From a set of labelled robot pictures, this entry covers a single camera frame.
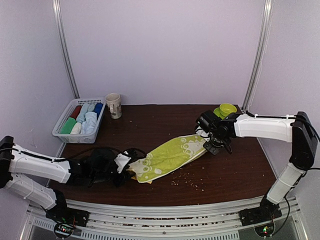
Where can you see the beige ceramic mug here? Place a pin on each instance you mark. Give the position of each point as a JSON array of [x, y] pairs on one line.
[[113, 101]]

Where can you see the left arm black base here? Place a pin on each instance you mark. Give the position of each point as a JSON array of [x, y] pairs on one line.
[[69, 216]]

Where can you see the rolled white towel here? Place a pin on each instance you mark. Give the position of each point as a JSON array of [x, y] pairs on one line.
[[77, 128]]

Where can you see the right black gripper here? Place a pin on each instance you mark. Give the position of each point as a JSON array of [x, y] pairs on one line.
[[214, 150]]

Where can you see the light blue towel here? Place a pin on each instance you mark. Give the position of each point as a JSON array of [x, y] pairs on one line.
[[89, 124], [82, 114]]

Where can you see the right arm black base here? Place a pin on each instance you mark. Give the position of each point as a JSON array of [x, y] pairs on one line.
[[253, 216]]

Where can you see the aluminium frame post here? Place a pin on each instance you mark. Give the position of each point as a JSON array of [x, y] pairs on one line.
[[64, 47], [261, 47]]

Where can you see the green cup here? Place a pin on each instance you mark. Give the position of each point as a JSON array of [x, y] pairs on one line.
[[227, 105]]

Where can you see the right aluminium frame post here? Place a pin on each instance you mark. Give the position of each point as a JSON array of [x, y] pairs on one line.
[[261, 47]]

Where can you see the yellow green patterned towel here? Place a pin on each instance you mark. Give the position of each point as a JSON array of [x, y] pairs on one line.
[[168, 157]]

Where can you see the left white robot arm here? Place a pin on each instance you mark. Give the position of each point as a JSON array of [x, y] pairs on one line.
[[17, 164]]

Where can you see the rolled pale teal towel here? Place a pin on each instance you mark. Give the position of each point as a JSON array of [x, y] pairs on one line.
[[91, 107]]

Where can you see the rolled dark blue towel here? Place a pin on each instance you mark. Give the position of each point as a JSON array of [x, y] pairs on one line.
[[98, 108]]

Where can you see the green saucer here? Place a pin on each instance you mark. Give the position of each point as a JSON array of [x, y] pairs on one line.
[[218, 112]]

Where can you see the left aluminium frame post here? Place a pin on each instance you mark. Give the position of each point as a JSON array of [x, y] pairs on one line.
[[64, 47]]

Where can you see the white plastic basket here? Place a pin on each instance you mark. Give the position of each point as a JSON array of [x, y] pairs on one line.
[[80, 138]]

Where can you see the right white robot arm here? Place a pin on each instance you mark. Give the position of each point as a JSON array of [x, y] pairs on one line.
[[290, 143]]

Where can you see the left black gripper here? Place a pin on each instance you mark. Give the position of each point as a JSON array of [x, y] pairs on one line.
[[125, 176]]

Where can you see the rolled green towel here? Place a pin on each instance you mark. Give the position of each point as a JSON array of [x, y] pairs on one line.
[[68, 126]]

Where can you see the rolled brown towel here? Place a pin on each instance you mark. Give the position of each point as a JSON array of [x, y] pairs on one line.
[[75, 112]]

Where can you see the aluminium front rail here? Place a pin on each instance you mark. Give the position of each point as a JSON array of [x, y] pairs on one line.
[[217, 221]]

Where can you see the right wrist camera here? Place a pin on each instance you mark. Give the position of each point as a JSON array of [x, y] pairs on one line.
[[207, 123]]

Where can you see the rolled light blue towel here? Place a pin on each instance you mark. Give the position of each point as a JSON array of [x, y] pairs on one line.
[[82, 114]]

